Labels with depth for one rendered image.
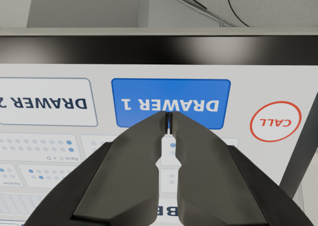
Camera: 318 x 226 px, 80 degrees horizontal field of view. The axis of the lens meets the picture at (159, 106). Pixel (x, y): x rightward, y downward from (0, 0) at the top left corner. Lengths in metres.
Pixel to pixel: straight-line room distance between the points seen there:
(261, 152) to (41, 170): 0.22
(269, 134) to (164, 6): 1.28
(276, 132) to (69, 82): 0.18
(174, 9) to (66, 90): 1.32
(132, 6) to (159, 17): 1.04
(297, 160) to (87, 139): 0.20
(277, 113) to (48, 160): 0.22
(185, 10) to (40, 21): 1.27
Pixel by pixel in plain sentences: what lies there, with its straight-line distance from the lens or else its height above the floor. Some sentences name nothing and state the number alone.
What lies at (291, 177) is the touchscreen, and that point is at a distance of 0.24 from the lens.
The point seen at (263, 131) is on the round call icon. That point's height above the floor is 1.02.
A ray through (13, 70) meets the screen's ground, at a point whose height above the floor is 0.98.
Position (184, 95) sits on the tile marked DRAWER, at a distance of 0.16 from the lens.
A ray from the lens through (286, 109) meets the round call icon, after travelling 0.19.
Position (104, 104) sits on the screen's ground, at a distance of 0.17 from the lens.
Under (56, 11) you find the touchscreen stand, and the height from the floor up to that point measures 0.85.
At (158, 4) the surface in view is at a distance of 1.39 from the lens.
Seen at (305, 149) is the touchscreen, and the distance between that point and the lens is 0.22.
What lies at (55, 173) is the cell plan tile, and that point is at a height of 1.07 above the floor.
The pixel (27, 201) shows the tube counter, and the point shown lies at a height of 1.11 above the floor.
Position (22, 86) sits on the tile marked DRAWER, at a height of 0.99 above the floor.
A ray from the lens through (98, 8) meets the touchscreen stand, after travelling 0.31.
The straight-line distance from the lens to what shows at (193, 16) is 1.55.
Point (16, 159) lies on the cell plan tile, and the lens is 0.25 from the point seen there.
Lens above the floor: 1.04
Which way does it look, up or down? 12 degrees down
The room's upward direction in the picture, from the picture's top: 178 degrees counter-clockwise
